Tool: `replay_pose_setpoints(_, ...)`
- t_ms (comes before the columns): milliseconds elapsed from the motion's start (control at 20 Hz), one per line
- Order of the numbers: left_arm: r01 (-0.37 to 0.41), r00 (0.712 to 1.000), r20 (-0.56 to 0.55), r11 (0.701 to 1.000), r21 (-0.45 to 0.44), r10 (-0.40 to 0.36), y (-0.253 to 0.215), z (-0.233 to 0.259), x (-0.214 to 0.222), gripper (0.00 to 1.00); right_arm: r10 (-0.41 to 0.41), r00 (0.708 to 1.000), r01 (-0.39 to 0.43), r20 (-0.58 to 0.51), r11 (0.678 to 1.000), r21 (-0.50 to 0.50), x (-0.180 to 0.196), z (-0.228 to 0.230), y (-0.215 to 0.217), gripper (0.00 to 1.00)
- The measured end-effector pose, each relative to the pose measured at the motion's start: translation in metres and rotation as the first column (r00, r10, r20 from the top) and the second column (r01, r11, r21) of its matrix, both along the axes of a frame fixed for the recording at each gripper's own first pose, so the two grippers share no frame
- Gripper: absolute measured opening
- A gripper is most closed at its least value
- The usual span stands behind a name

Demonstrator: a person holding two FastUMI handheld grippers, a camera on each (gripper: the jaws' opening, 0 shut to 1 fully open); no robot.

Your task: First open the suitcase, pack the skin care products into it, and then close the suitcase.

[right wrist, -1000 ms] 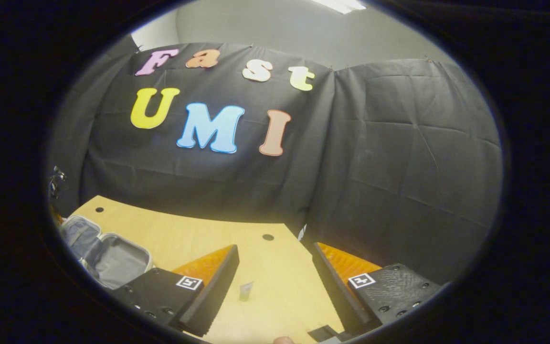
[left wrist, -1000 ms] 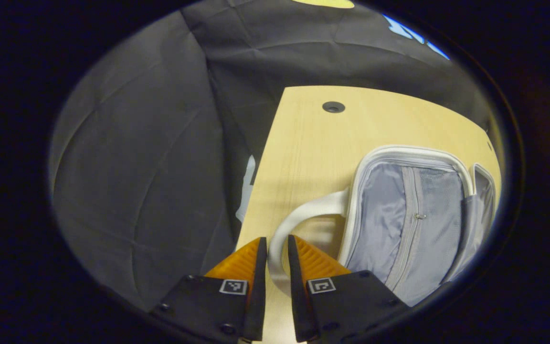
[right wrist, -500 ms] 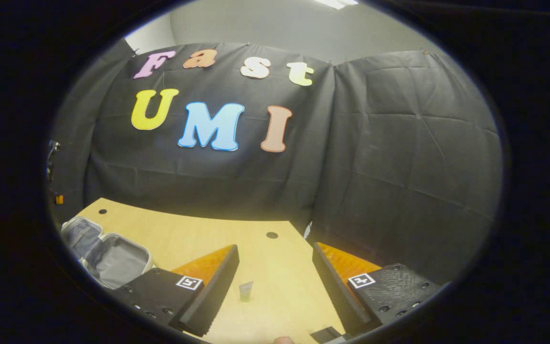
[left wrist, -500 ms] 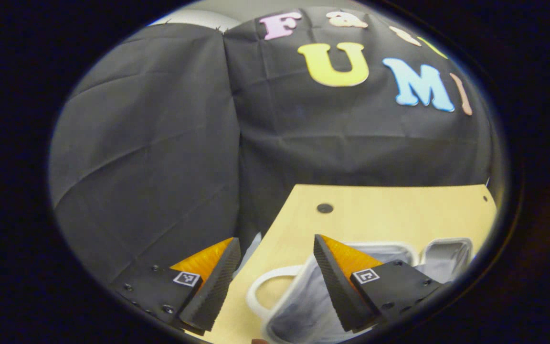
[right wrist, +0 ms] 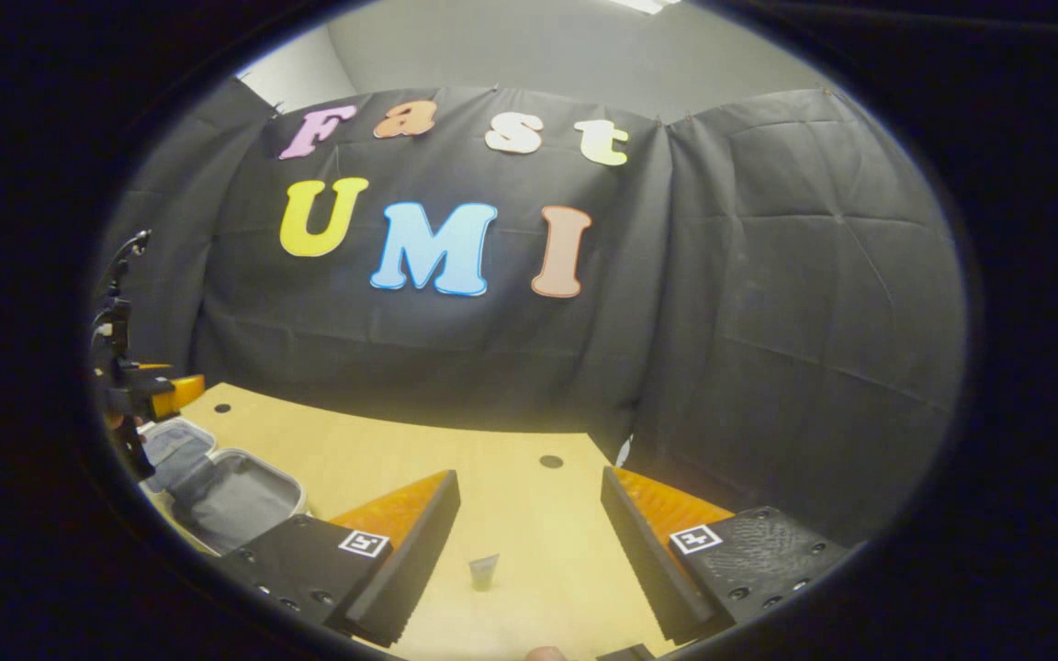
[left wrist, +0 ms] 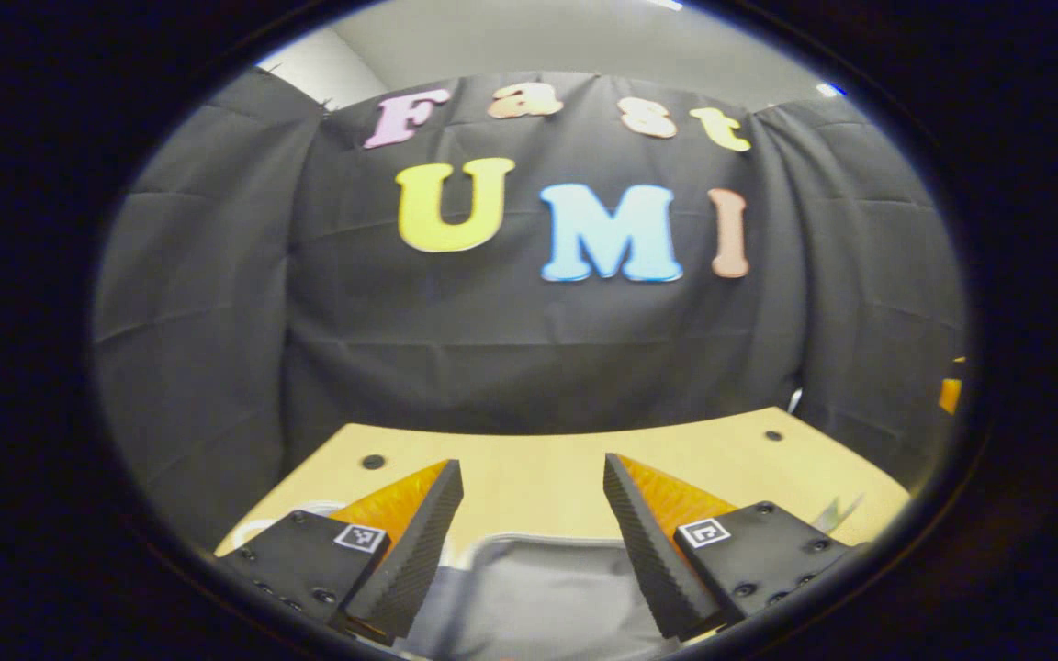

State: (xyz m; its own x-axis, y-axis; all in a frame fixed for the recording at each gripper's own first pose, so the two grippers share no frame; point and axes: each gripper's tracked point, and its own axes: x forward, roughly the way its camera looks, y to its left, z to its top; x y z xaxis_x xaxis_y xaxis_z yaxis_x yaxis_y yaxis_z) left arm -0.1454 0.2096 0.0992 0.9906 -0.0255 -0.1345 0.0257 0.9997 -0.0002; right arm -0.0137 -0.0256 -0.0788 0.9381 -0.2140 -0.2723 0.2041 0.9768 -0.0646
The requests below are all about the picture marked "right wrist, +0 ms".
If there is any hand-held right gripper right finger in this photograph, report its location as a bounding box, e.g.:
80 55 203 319
600 465 851 645

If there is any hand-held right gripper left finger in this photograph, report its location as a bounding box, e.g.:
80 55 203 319
217 469 462 649

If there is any white suitcase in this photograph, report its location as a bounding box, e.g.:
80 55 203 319
139 418 310 556

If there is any black backdrop cloth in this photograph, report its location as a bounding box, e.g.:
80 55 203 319
97 78 969 547

